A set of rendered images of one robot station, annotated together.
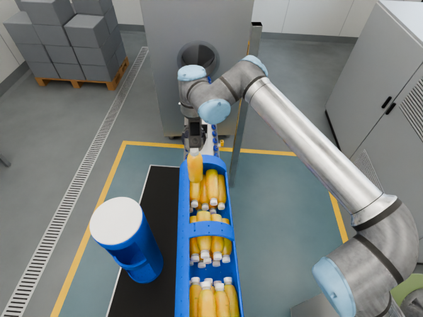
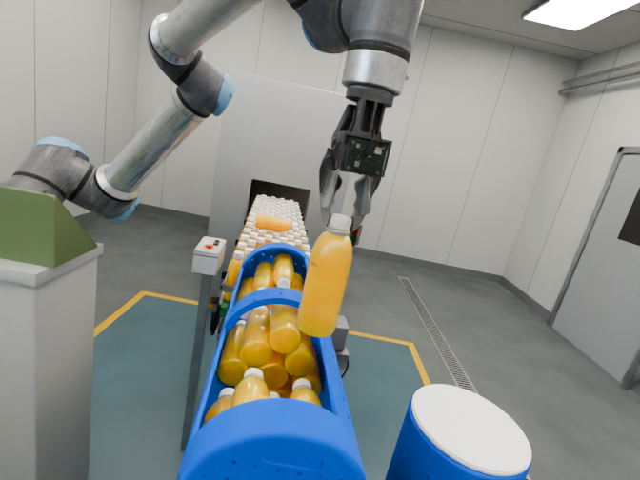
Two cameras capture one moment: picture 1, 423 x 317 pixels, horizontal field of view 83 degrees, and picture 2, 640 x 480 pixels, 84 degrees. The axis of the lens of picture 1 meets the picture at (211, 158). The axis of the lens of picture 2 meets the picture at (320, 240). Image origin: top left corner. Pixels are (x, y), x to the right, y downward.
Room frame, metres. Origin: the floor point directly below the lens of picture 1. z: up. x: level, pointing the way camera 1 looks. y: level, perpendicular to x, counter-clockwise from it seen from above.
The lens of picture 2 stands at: (1.26, 0.01, 1.61)
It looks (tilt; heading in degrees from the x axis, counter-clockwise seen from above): 15 degrees down; 176
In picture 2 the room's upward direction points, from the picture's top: 12 degrees clockwise
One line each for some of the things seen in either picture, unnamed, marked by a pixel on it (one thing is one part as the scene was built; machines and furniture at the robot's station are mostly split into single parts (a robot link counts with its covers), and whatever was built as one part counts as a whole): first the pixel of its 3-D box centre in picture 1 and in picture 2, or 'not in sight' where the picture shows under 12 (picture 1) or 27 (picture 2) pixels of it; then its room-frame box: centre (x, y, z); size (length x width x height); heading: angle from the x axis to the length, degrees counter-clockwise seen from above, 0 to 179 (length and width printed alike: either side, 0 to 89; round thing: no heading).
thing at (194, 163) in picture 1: (195, 165); (326, 278); (0.68, 0.07, 1.38); 0.07 x 0.07 x 0.19
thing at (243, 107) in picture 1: (239, 130); not in sight; (1.48, -0.23, 0.85); 0.06 x 0.06 x 1.70; 5
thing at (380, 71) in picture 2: (192, 105); (375, 77); (0.70, 0.08, 1.71); 0.10 x 0.09 x 0.05; 95
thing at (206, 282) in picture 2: not in sight; (195, 364); (-0.22, -0.34, 0.50); 0.04 x 0.04 x 1.00; 5
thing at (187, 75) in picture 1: (192, 86); (386, 11); (0.69, 0.07, 1.80); 0.10 x 0.09 x 0.12; 31
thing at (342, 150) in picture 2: (193, 121); (362, 134); (0.71, 0.08, 1.63); 0.09 x 0.08 x 0.12; 5
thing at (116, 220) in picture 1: (116, 219); (468, 423); (0.55, 0.51, 1.03); 0.28 x 0.28 x 0.01
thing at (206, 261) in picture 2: not in sight; (210, 254); (-0.22, -0.34, 1.05); 0.20 x 0.10 x 0.10; 5
